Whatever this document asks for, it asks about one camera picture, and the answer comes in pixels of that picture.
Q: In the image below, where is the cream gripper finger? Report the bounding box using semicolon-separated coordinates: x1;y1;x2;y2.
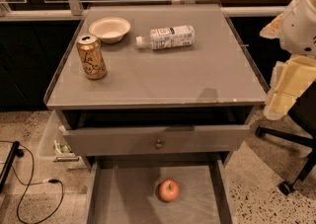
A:
264;54;316;120
260;14;282;39

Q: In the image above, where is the red apple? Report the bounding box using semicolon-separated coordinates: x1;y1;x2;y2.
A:
158;179;180;202

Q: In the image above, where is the grey top drawer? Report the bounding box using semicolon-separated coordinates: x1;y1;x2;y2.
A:
61;125;250;156

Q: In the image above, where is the grey drawer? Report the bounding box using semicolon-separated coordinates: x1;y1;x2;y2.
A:
61;125;250;156
83;160;237;224

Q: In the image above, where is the grey drawer cabinet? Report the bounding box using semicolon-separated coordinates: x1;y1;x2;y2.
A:
43;3;271;167

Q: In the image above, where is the grey middle drawer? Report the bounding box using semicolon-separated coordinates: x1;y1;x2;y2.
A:
83;160;237;224

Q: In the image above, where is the black office chair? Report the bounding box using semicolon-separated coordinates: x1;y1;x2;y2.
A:
255;82;316;195

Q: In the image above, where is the clear plastic water bottle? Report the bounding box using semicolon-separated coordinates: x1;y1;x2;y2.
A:
135;25;195;50

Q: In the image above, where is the white paper bowl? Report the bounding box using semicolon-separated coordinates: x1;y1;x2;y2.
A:
89;17;131;44

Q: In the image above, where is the gold beverage can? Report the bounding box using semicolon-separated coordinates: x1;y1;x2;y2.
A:
76;34;108;80

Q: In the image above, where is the clear plastic storage bin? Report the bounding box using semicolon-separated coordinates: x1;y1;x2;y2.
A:
37;112;86;169

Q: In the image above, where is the black floor stand bar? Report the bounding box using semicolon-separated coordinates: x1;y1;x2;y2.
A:
0;141;20;192

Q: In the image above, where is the black power cable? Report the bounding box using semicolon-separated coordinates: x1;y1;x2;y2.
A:
0;140;65;224

